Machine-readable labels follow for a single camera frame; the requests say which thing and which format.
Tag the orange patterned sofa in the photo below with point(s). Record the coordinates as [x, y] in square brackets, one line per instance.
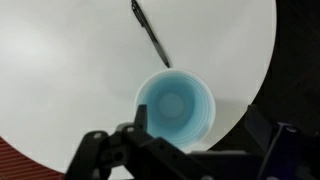
[16, 166]

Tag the black pen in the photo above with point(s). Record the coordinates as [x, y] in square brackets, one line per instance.
[140, 16]

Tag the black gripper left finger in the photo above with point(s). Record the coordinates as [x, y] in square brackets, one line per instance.
[130, 146]

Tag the blue plastic cup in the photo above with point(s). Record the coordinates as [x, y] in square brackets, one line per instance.
[181, 107]

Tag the white round side table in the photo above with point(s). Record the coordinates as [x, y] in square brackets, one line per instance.
[68, 67]

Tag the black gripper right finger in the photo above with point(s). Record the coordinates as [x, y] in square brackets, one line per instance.
[288, 153]

